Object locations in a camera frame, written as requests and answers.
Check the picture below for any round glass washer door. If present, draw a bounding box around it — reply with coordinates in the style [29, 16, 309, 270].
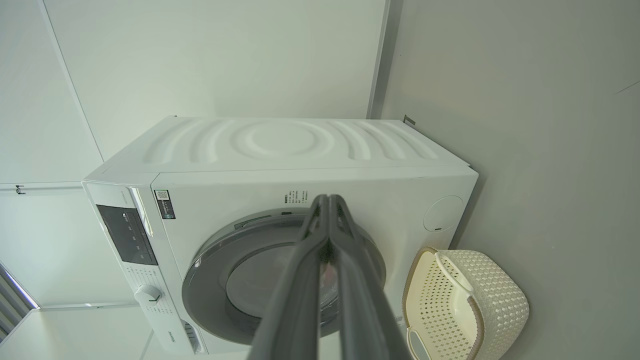
[181, 207, 387, 346]

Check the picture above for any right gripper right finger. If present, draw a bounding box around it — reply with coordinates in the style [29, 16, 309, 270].
[327, 195, 413, 360]

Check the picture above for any grey window blind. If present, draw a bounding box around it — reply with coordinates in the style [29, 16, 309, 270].
[0, 262, 40, 342]

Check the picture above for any cream perforated laundry basket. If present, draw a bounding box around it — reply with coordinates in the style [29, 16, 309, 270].
[402, 247, 530, 360]

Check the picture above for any white front-load washing machine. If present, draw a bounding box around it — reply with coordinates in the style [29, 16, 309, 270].
[81, 116, 480, 356]

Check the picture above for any white washing machine dial knob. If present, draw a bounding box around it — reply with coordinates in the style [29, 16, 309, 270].
[134, 284, 164, 306]

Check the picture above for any dark QR code sticker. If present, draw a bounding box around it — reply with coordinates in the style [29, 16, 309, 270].
[154, 189, 176, 220]

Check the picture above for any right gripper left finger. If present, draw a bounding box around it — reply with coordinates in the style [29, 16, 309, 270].
[247, 195, 331, 360]

